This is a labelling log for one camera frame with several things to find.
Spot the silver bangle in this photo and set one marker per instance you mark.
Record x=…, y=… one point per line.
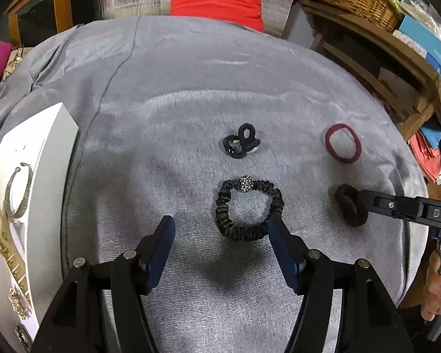
x=27, y=195

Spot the white box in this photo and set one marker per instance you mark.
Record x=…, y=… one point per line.
x=55, y=136

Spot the cream hair claw clip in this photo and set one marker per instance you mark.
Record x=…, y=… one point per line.
x=13, y=261

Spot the black scrunchie with rhinestone bead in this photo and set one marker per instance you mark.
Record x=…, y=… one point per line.
x=222, y=209

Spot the grey blanket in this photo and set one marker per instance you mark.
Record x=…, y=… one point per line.
x=187, y=81

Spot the red folded cloth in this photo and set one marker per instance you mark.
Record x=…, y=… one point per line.
x=426, y=154

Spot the gold wrist watch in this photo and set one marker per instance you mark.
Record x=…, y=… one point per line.
x=22, y=334

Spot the wooden shelf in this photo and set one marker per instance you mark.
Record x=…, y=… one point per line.
x=389, y=40

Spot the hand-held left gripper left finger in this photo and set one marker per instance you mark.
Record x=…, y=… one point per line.
x=163, y=250

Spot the red cushion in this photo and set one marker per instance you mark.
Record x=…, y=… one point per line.
x=217, y=0

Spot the person's right hand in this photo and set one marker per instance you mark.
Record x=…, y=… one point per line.
x=433, y=294

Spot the beige patterned cloth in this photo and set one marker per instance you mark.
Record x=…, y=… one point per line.
x=16, y=62

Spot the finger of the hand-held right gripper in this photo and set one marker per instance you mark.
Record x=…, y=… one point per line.
x=393, y=206

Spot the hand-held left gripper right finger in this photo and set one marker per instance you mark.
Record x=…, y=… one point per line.
x=281, y=255

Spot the gold brooch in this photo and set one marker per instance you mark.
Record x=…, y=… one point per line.
x=18, y=301

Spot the blue box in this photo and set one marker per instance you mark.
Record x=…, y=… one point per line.
x=426, y=40

